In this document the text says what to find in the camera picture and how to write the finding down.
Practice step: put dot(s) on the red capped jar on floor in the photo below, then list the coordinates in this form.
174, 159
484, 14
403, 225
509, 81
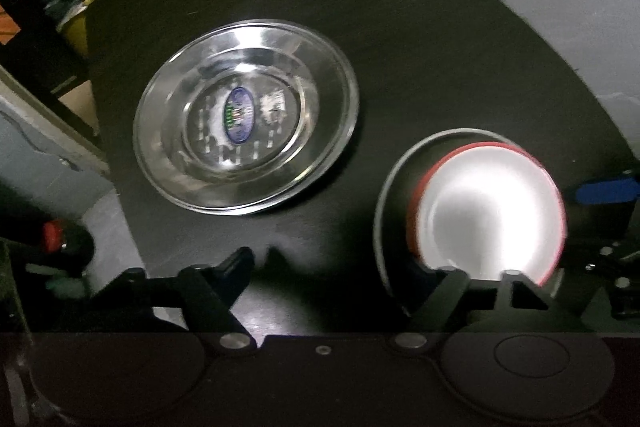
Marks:
54, 238

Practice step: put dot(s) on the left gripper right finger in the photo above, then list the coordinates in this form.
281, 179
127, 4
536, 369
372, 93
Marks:
429, 298

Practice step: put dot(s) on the white ceramic bowl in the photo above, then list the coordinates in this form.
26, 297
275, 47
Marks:
486, 208

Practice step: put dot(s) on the steel plate with sticker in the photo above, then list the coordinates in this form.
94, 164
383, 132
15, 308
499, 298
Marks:
245, 117

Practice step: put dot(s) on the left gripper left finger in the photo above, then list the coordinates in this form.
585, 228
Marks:
208, 294

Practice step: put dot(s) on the deep steel bowl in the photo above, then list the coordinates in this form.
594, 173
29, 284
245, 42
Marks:
392, 252

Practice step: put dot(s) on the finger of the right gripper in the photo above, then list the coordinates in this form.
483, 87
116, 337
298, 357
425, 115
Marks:
608, 192

